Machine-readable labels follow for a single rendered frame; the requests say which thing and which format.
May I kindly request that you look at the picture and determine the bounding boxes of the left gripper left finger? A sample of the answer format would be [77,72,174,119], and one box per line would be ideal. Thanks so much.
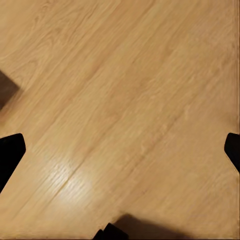
[0,133,26,193]

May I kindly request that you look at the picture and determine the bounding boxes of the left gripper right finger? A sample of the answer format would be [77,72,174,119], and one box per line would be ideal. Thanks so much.
[224,133,240,173]

